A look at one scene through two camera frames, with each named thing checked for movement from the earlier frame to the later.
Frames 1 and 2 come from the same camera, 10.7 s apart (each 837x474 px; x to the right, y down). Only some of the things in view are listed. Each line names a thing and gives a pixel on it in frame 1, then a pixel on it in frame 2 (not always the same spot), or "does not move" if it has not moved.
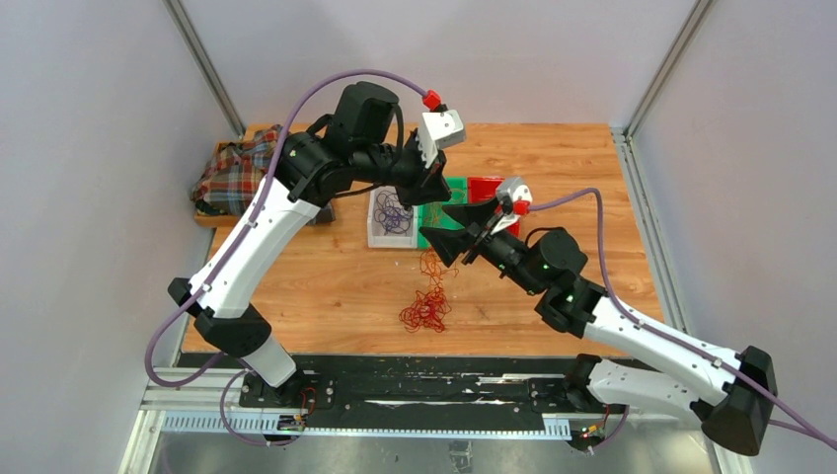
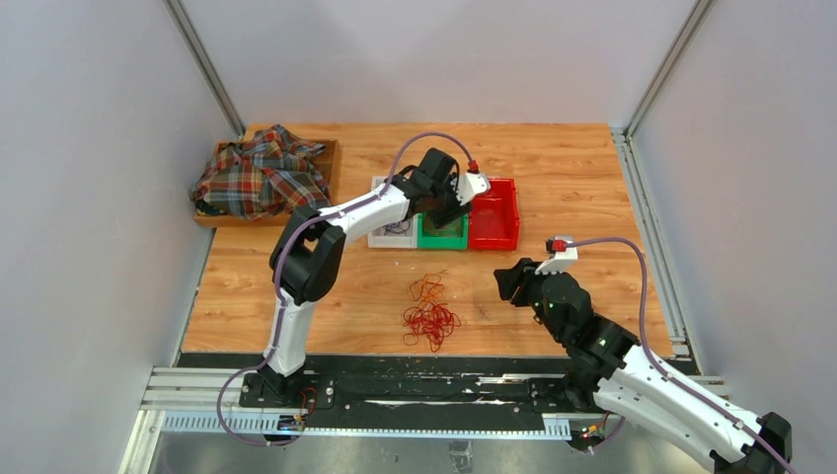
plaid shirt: (235, 173) does not move
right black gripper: (481, 225) -> (514, 280)
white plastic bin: (390, 223) does not move
